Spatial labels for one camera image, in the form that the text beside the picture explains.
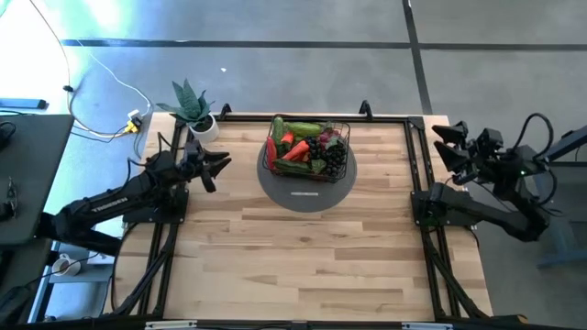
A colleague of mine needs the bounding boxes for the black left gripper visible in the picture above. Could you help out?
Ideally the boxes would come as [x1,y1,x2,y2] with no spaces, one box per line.
[160,150,233,194]

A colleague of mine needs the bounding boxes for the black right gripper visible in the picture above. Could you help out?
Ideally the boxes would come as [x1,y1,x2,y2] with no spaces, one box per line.
[432,120,511,185]

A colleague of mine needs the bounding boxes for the green cucumber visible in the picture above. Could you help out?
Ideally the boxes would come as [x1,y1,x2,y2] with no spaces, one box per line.
[271,115,286,146]

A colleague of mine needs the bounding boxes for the light green bitter gourd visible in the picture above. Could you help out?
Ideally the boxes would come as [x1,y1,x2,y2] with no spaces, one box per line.
[286,121,325,138]

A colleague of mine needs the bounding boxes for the black grape bunch with leaf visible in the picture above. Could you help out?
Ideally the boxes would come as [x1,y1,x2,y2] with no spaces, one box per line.
[323,139,349,179]
[305,136,325,175]

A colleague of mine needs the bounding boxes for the red grape bunch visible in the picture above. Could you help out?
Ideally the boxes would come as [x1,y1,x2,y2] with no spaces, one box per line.
[318,129,343,146]

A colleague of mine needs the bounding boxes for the white plant pot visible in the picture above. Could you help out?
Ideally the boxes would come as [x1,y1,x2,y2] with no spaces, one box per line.
[188,114,221,144]

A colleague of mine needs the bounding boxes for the green potted plant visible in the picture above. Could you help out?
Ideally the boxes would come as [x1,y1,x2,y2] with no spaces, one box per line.
[155,78,216,127]

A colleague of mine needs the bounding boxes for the grey round mat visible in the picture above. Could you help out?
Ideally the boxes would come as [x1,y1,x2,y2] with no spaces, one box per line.
[256,137,358,214]

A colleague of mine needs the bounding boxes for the white label strip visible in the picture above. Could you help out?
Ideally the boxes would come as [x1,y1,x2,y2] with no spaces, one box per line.
[402,322,454,330]
[145,320,198,330]

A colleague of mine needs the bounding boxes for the white mug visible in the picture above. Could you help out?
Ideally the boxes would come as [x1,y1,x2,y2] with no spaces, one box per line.
[51,253,83,278]

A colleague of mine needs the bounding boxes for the grey side desk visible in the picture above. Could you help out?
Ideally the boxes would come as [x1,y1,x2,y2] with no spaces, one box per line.
[0,113,75,247]

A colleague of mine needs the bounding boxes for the blue flat object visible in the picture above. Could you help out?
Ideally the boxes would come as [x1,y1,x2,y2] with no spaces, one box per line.
[0,97,49,110]

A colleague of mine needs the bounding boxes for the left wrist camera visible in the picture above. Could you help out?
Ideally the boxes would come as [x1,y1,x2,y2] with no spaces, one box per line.
[183,139,204,160]

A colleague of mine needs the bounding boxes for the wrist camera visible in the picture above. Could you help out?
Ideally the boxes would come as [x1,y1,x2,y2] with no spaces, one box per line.
[183,139,204,160]
[476,127,504,152]

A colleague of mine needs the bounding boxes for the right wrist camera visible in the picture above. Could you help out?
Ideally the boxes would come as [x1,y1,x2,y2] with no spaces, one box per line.
[476,127,504,152]

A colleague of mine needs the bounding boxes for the black wire basket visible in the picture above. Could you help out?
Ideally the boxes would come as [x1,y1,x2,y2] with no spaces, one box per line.
[261,114,352,184]

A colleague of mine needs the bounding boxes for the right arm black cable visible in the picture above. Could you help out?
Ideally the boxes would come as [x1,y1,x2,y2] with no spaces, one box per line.
[511,112,559,207]

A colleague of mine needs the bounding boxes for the black table frame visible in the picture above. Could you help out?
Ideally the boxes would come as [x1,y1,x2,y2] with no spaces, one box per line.
[103,112,528,322]

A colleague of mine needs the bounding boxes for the white cable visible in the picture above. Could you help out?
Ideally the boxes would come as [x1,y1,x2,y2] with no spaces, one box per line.
[75,39,153,116]

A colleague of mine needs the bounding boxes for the blue metal table frame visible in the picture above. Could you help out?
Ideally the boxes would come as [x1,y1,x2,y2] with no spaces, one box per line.
[534,123,587,270]

